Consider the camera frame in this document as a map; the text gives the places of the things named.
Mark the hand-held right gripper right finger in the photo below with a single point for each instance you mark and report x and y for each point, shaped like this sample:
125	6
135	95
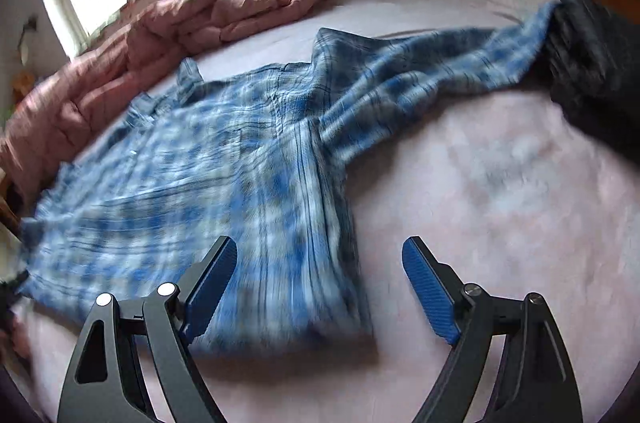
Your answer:
430	293

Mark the wall hook fixture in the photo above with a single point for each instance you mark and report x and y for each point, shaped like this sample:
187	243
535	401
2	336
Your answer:
27	40

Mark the black cloth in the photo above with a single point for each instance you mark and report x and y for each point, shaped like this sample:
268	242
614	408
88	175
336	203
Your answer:
590	68

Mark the bed with pink sheet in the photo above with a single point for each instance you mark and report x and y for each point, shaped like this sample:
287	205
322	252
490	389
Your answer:
480	213

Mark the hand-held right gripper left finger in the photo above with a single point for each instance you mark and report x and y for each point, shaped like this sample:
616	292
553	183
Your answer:
212	283

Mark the blue plaid shirt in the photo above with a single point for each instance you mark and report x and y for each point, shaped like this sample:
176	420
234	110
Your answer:
240	163

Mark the pink quilt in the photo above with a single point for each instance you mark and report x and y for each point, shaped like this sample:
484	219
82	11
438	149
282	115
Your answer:
215	8

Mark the orange toy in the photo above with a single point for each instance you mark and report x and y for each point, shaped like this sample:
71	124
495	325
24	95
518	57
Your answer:
24	85

